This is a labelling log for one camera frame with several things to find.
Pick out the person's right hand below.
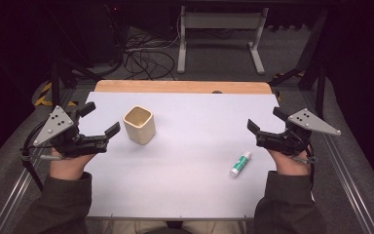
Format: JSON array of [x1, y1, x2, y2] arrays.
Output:
[[267, 144, 315, 176]]

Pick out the person's left hand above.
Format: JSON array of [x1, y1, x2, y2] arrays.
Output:
[[49, 147, 97, 181]]

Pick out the black tripod stand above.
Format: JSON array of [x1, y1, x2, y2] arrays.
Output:
[[46, 58, 102, 109]]

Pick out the tangle of floor cables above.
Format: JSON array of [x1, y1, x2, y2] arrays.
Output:
[[121, 28, 178, 81]]

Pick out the left hand-held gripper cable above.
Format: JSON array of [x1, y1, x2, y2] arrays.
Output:
[[19, 120, 66, 193]]

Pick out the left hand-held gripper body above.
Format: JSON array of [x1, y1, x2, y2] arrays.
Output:
[[32, 104, 109, 159]]

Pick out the yellow and black hazard tape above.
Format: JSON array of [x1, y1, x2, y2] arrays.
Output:
[[33, 81, 79, 108]]

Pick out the black metal stand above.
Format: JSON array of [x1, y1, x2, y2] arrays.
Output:
[[268, 9, 329, 119]]

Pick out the right hand-held gripper cable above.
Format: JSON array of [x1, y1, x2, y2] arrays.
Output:
[[290, 136, 319, 196]]

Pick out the metal floor rail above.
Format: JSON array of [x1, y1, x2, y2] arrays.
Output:
[[0, 147, 48, 234], [305, 97, 374, 234]]

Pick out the hand-held gripper cable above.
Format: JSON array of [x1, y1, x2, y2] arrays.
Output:
[[19, 120, 66, 193], [290, 136, 319, 196]]

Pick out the wooden table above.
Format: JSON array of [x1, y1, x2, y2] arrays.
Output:
[[93, 79, 274, 96]]

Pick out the green and white glue stick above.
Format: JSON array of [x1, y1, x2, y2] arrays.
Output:
[[229, 150, 252, 178]]

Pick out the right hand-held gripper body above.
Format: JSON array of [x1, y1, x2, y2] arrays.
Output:
[[255, 107, 342, 157]]

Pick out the white paper sheet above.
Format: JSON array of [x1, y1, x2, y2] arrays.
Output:
[[77, 91, 287, 219]]

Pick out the white metal stand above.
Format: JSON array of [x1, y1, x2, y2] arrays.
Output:
[[176, 5, 270, 76]]

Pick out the beige square cup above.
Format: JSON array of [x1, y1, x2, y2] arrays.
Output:
[[122, 104, 157, 146]]

